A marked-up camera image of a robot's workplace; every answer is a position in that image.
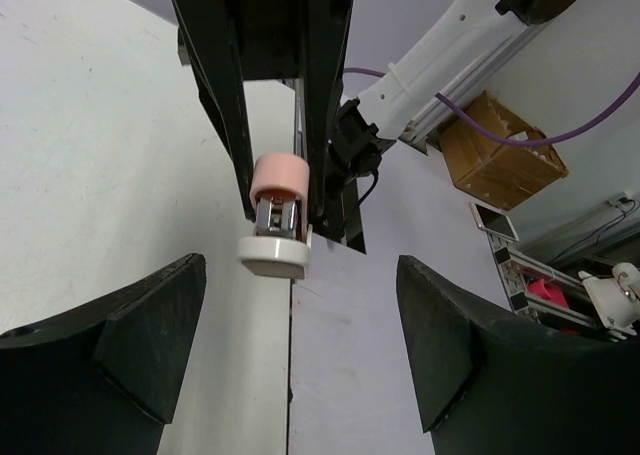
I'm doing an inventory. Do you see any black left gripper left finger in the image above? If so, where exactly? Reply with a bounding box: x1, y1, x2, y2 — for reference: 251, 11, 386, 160
1, 254, 206, 454

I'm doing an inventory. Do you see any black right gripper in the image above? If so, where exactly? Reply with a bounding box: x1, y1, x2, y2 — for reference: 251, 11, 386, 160
172, 0, 353, 221

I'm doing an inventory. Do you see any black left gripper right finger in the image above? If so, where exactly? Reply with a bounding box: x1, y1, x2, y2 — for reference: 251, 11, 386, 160
396, 255, 639, 454

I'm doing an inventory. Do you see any pink eraser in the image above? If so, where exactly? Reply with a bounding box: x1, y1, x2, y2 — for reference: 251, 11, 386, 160
237, 152, 311, 280

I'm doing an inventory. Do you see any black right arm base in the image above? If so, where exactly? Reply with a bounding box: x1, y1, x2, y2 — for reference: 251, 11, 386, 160
316, 171, 379, 254

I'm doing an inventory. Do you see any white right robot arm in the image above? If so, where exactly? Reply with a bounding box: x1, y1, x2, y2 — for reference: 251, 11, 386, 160
171, 0, 577, 220

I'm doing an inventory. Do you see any red plastic object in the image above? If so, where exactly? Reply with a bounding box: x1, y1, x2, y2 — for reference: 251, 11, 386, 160
528, 279, 570, 309

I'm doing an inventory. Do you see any white background robot part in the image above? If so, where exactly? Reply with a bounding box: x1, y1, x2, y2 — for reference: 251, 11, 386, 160
578, 262, 639, 337

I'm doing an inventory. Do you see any white smartphone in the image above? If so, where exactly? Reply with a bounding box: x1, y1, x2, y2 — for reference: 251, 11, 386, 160
469, 202, 519, 242

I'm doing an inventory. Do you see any brown cardboard box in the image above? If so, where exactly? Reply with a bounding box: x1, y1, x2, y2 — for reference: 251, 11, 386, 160
439, 92, 569, 211

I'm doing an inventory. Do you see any aluminium frame rail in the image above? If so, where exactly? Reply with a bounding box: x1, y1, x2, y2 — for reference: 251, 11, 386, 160
399, 24, 546, 151

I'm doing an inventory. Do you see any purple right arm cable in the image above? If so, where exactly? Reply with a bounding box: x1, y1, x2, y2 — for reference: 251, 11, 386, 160
341, 66, 640, 149

